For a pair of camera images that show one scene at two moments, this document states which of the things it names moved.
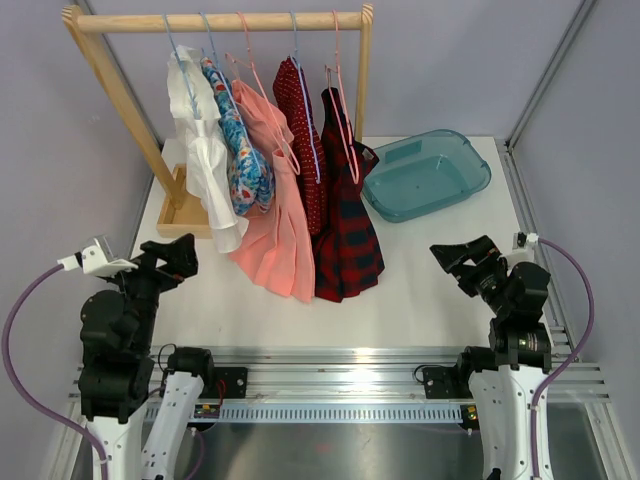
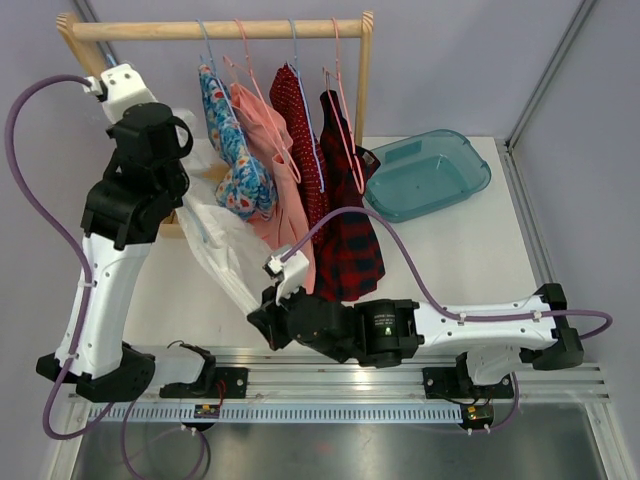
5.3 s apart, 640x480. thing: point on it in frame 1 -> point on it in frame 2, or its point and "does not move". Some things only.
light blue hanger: [178, 60] -> [111, 59]
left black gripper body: [147, 282] -> [179, 176]
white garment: [197, 116] -> [232, 245]
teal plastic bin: [421, 174] does not move
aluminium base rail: [357, 376] does not move
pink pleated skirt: [276, 251] does not move
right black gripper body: [488, 277] -> [278, 314]
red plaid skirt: [347, 254] does not move
